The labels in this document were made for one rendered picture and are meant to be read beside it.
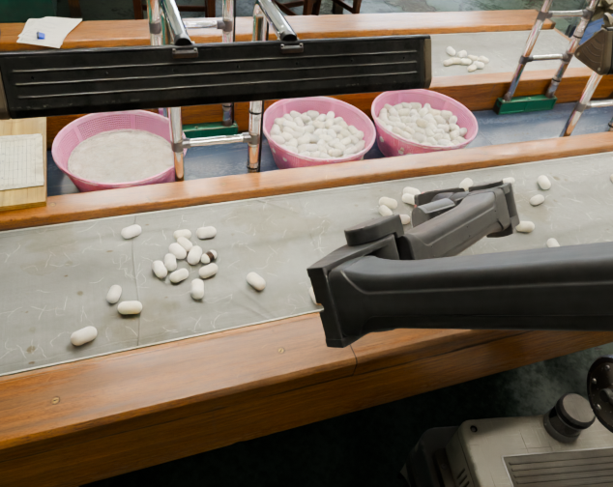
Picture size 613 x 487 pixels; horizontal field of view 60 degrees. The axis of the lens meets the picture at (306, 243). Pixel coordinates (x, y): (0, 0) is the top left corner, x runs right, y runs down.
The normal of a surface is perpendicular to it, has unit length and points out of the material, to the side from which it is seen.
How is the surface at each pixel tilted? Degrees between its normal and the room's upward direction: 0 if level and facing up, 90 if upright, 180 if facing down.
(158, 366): 0
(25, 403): 0
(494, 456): 0
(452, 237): 51
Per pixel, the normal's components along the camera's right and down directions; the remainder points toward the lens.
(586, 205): 0.11, -0.70
